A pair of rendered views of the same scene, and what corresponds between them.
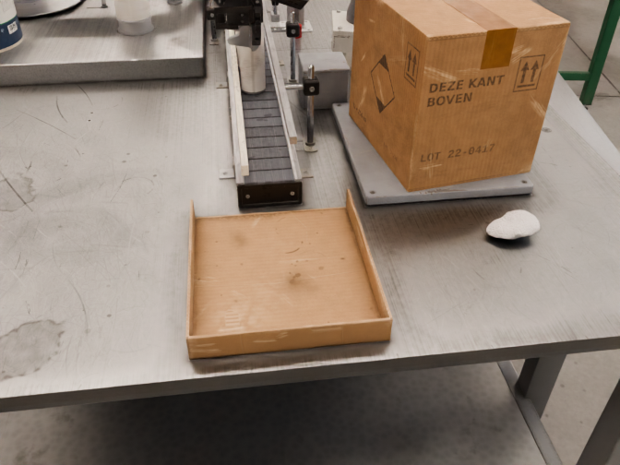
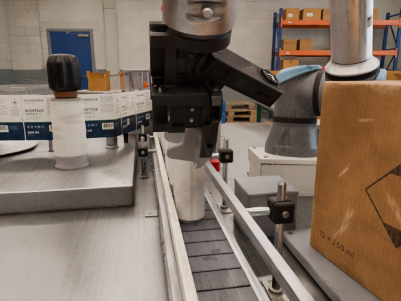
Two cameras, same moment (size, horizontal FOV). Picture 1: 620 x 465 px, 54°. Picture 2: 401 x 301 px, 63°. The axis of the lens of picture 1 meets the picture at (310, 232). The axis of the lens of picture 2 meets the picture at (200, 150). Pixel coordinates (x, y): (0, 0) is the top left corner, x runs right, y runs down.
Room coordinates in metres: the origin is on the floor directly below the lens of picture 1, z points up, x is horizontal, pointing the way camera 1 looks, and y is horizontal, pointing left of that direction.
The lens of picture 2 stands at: (0.64, 0.12, 1.13)
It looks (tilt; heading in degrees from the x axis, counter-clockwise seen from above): 13 degrees down; 358
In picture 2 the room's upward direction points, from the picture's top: straight up
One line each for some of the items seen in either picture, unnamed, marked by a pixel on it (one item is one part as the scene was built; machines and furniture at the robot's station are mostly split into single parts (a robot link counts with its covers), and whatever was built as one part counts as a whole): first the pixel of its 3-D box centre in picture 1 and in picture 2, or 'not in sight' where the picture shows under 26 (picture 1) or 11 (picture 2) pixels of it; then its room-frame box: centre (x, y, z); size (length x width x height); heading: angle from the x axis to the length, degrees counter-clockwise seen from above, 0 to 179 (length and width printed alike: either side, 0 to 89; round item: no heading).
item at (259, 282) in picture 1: (280, 262); not in sight; (0.67, 0.04, 0.85); 0.30 x 0.26 x 0.04; 8
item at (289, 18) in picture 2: not in sight; (332, 66); (8.65, -3.23, 1.26); 2.78 x 0.61 x 2.51; 89
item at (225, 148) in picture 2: (283, 48); (215, 174); (1.34, 0.07, 0.91); 0.07 x 0.03 x 0.16; 98
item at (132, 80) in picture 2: not in sight; (139, 101); (2.06, 0.34, 1.01); 0.14 x 0.13 x 0.26; 8
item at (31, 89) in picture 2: not in sight; (18, 98); (3.55, 1.60, 0.91); 0.60 x 0.40 x 0.22; 3
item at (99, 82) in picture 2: not in sight; (98, 80); (7.25, 1.91, 0.97); 0.47 x 0.41 x 0.37; 176
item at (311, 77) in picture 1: (299, 107); (264, 240); (1.05, 0.02, 0.91); 0.07 x 0.03 x 0.16; 98
